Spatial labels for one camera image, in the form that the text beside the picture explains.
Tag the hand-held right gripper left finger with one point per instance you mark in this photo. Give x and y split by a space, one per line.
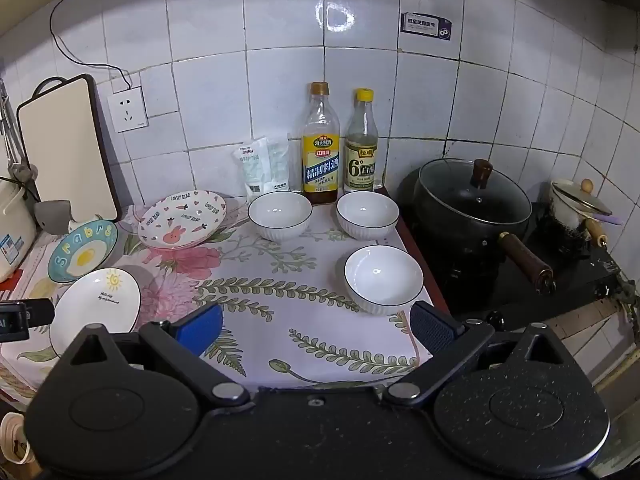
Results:
200 327

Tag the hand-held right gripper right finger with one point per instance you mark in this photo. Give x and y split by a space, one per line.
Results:
435 330

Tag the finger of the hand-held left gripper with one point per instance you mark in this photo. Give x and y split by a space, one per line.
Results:
39 312

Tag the white sun print plate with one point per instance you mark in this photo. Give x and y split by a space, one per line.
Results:
95 310

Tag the blue fried egg print plate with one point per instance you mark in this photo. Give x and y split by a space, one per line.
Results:
82 255

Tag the white ribbed bowl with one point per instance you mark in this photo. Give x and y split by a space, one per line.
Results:
280 217
382 277
367 215

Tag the rabbit and carrot print plate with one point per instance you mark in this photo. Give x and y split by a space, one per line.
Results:
180 222

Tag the black stove knob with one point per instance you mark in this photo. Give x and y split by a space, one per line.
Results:
495 318

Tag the white rice cooker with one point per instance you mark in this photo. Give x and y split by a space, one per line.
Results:
12 230

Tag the black pot with glass lid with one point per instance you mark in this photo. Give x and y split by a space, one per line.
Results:
520 260

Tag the floral tablecloth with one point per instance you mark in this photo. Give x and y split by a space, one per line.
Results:
300 280

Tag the glass wok lid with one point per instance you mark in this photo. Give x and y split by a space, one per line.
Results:
470 195

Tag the black gas stove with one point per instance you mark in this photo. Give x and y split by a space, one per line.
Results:
575 275

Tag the hanging metal ladle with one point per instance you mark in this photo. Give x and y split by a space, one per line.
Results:
15 160

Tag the cream cutting board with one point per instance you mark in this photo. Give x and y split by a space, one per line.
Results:
62 150

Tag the white enamel pot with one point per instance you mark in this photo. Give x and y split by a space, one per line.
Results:
570 210

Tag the yellow cap vinegar bottle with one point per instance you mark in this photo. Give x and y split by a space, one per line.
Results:
361 160

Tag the brown cap cooking wine bottle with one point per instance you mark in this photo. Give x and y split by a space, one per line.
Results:
321 160

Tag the white wall socket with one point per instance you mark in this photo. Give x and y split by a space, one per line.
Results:
127 109

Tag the wall sticker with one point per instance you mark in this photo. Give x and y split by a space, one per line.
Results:
425 26

